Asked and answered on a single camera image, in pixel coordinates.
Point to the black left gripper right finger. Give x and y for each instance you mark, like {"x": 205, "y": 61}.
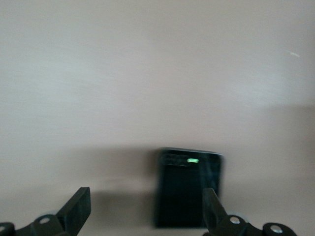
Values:
{"x": 216, "y": 217}

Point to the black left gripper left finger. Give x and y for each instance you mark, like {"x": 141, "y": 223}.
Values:
{"x": 73, "y": 209}

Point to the black flip phone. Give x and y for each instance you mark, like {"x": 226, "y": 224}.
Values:
{"x": 182, "y": 191}

